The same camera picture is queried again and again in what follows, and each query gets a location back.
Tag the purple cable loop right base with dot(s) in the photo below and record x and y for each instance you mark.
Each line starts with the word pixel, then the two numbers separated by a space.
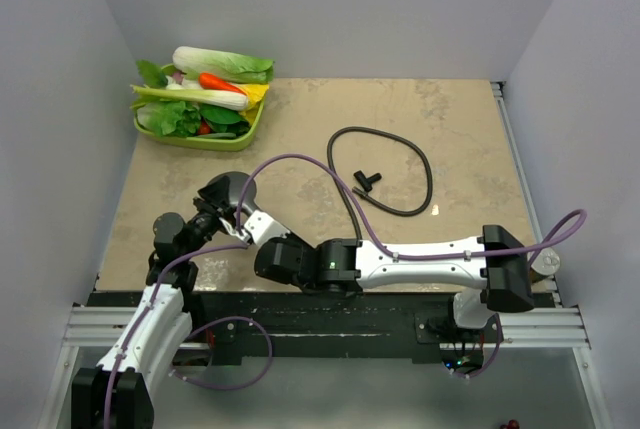
pixel 466 377

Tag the toy spinach leaves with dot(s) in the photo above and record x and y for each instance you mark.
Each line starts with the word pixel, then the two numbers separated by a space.
pixel 224 121

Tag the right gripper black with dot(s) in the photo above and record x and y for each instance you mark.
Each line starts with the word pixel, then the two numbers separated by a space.
pixel 290 239

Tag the aluminium frame rail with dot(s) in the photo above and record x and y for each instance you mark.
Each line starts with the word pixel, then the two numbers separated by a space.
pixel 100 322

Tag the green plastic tray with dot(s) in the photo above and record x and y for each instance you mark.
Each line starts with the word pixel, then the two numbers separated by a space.
pixel 213 141

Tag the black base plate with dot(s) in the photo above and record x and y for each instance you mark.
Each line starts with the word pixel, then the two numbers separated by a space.
pixel 396 325

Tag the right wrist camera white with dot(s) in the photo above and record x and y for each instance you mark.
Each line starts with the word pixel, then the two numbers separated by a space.
pixel 260 227

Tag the brown tin can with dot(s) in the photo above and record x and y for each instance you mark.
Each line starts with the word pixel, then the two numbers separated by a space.
pixel 543 265

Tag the toy napa cabbage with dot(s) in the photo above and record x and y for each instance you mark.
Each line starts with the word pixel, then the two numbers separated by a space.
pixel 233 67

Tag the toy leek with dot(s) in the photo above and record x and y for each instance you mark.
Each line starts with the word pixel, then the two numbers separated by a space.
pixel 226 99

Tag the right side aluminium rail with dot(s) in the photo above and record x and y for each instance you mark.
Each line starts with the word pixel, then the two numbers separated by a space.
pixel 497 90

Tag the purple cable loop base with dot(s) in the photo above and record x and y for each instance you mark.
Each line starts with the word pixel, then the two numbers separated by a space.
pixel 206 382
pixel 466 377

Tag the grey shower head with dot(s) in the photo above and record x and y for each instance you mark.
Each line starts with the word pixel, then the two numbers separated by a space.
pixel 223 195

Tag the toy carrot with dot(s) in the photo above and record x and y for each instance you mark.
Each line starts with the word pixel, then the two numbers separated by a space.
pixel 211 82

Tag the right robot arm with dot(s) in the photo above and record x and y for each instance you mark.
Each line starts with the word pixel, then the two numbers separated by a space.
pixel 491 270

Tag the toy green lettuce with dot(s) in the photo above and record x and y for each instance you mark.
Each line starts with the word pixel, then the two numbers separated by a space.
pixel 170 118

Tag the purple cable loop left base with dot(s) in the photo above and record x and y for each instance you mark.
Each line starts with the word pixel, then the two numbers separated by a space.
pixel 206 382

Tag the toy tomato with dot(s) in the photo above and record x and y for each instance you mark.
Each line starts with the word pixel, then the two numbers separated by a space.
pixel 203 129

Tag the toy yellow corn husk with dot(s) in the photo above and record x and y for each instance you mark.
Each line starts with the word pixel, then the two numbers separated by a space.
pixel 255 94

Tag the black T-shaped hose holder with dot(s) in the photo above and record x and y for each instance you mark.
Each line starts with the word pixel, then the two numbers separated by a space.
pixel 365 183

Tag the toy leaf dark green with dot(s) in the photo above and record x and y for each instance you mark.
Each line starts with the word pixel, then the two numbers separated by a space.
pixel 151 74

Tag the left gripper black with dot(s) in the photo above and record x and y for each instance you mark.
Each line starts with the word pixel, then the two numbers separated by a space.
pixel 214 201

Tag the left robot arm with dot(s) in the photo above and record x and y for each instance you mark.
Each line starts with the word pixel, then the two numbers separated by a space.
pixel 118 392

